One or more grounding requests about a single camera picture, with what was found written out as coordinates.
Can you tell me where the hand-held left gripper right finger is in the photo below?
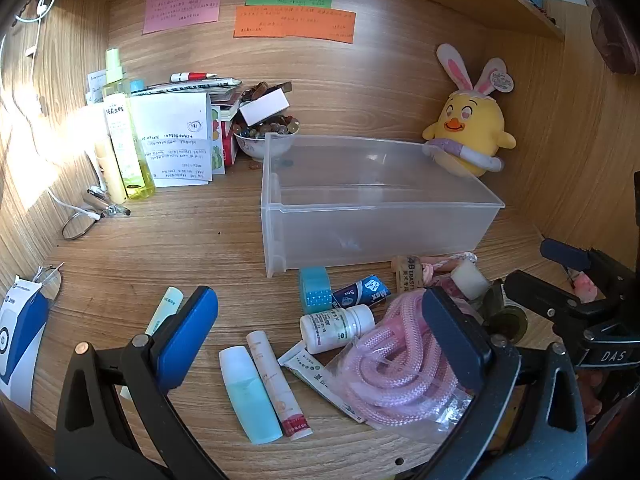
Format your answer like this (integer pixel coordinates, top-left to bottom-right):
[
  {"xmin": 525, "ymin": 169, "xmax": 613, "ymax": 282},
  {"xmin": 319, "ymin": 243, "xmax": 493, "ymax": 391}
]
[{"xmin": 385, "ymin": 286, "xmax": 590, "ymax": 480}]

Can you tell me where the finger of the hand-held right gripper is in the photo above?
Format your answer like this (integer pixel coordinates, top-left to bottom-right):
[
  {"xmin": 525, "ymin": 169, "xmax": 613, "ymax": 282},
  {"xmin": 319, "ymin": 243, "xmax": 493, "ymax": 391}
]
[
  {"xmin": 503, "ymin": 270, "xmax": 586, "ymax": 331},
  {"xmin": 540, "ymin": 238, "xmax": 596, "ymax": 273}
]

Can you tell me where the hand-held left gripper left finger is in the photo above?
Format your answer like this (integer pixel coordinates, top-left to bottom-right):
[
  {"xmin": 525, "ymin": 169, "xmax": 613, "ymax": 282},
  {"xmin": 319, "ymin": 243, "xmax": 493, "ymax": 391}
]
[{"xmin": 54, "ymin": 286, "xmax": 228, "ymax": 480}]

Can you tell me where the light green tube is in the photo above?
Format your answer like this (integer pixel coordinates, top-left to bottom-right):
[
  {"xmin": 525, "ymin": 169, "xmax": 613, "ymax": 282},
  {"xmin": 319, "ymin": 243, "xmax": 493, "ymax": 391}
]
[{"xmin": 145, "ymin": 286, "xmax": 183, "ymax": 336}]

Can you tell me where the dark green tape roll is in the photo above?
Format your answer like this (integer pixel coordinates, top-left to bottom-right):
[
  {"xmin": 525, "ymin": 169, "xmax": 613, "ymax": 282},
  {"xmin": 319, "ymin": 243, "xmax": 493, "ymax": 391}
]
[{"xmin": 482, "ymin": 285, "xmax": 528, "ymax": 346}]

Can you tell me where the pink rope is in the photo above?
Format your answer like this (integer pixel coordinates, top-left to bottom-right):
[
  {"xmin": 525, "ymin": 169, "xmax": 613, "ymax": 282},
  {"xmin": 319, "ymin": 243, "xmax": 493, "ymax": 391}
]
[{"xmin": 325, "ymin": 287, "xmax": 476, "ymax": 441}]

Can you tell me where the white and pink tube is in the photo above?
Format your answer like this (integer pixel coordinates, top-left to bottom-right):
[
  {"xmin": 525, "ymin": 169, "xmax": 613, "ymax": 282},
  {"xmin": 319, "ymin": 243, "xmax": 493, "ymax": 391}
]
[{"xmin": 246, "ymin": 330, "xmax": 313, "ymax": 441}]

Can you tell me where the blue floss box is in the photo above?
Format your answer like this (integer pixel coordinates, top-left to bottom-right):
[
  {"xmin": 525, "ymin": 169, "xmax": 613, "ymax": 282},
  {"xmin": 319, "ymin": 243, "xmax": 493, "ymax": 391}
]
[{"xmin": 299, "ymin": 266, "xmax": 332, "ymax": 311}]

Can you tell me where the clear plastic bin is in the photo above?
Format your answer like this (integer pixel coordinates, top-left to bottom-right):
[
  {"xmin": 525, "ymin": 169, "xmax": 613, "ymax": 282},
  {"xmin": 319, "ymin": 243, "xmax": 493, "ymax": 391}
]
[{"xmin": 260, "ymin": 132, "xmax": 506, "ymax": 278}]

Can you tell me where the person's right hand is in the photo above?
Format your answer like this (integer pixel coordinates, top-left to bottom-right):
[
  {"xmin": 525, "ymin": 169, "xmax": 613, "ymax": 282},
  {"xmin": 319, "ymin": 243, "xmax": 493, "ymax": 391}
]
[{"xmin": 580, "ymin": 367, "xmax": 613, "ymax": 428}]

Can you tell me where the small pink object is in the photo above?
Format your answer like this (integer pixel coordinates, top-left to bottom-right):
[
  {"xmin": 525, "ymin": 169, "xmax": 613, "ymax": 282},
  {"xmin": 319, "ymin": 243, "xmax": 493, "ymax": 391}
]
[{"xmin": 572, "ymin": 272, "xmax": 598, "ymax": 301}]

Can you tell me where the teal bottle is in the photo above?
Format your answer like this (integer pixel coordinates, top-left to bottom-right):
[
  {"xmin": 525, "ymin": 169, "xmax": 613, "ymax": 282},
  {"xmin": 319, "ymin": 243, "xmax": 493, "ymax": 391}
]
[{"xmin": 219, "ymin": 346, "xmax": 283, "ymax": 444}]

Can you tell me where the small blue packet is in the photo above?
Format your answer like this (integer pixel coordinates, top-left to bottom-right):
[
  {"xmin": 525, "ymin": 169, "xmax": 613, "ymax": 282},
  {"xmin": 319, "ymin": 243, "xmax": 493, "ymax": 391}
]
[{"xmin": 331, "ymin": 275, "xmax": 391, "ymax": 309}]

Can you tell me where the white pill bottle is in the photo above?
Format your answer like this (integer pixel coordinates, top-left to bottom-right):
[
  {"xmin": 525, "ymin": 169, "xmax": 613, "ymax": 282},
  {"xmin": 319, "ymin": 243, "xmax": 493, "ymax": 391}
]
[{"xmin": 300, "ymin": 305, "xmax": 376, "ymax": 355}]

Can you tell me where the white and green sachet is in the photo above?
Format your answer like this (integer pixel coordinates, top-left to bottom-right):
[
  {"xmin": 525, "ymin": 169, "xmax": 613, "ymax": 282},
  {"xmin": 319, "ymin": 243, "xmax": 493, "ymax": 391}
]
[{"xmin": 278, "ymin": 341, "xmax": 366, "ymax": 423}]

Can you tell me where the yellow chick plush toy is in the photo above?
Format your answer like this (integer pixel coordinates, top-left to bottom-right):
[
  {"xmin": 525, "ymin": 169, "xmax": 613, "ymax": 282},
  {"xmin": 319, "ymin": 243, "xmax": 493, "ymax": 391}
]
[{"xmin": 422, "ymin": 42, "xmax": 518, "ymax": 178}]

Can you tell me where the blue and white box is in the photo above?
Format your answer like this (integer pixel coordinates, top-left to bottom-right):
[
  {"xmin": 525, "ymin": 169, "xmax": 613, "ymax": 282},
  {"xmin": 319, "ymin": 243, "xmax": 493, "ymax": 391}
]
[{"xmin": 0, "ymin": 275, "xmax": 51, "ymax": 411}]

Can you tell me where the cream tube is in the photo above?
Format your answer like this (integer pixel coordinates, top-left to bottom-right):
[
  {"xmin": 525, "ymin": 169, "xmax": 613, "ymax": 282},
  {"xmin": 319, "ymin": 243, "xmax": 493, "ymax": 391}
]
[{"xmin": 95, "ymin": 137, "xmax": 128, "ymax": 204}]

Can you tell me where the white folded paper sheet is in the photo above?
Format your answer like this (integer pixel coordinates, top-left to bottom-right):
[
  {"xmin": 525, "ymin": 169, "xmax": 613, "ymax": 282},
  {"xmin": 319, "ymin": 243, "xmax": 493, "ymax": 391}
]
[{"xmin": 130, "ymin": 92, "xmax": 213, "ymax": 188}]

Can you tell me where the fruit printed box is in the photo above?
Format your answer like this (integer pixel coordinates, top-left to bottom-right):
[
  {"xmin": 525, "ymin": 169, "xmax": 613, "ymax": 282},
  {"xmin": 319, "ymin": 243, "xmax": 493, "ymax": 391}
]
[{"xmin": 210, "ymin": 105, "xmax": 241, "ymax": 173}]

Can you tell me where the bowl of glass beads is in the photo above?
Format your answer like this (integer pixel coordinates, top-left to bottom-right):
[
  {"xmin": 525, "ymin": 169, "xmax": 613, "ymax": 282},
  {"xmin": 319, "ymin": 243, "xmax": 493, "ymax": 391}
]
[{"xmin": 234, "ymin": 115, "xmax": 301, "ymax": 163}]

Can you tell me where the yellow spray bottle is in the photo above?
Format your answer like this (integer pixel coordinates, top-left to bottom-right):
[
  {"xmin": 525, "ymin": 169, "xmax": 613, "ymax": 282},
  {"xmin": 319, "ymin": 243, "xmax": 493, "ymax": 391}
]
[{"xmin": 102, "ymin": 48, "xmax": 157, "ymax": 200}]

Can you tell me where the white card on bowl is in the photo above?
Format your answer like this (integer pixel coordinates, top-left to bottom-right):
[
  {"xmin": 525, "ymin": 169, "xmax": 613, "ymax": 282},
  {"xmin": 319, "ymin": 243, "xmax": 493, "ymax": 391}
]
[{"xmin": 239, "ymin": 91, "xmax": 291, "ymax": 126}]

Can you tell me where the stack of books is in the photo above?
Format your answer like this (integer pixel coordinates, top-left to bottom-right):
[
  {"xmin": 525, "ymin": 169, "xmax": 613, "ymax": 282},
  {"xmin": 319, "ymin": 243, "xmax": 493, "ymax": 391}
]
[{"xmin": 130, "ymin": 77, "xmax": 242, "ymax": 107}]

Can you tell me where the pink paper note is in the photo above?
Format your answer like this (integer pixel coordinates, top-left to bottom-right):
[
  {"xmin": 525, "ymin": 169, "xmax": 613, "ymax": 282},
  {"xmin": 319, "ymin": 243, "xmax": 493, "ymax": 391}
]
[{"xmin": 142, "ymin": 0, "xmax": 223, "ymax": 36}]

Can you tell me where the orange paper note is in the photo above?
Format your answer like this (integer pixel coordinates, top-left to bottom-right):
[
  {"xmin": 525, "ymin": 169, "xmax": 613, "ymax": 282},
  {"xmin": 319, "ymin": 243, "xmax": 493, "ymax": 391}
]
[{"xmin": 234, "ymin": 6, "xmax": 357, "ymax": 44}]

